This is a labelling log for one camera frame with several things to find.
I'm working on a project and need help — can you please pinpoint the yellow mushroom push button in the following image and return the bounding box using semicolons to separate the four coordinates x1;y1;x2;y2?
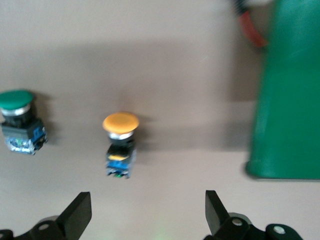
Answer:
102;111;140;179

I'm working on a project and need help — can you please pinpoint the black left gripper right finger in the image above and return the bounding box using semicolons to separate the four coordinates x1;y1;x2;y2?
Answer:
203;190;263;240

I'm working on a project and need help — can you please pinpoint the green mushroom push button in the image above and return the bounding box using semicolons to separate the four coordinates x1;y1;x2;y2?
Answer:
0;89;48;156

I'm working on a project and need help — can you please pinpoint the green conveyor belt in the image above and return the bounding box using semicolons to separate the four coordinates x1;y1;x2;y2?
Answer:
245;0;320;180

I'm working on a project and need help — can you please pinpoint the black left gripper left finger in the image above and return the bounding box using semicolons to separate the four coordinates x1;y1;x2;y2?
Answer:
17;191;93;240

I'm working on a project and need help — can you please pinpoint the red black conveyor wire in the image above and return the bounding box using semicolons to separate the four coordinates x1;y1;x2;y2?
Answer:
231;0;269;49

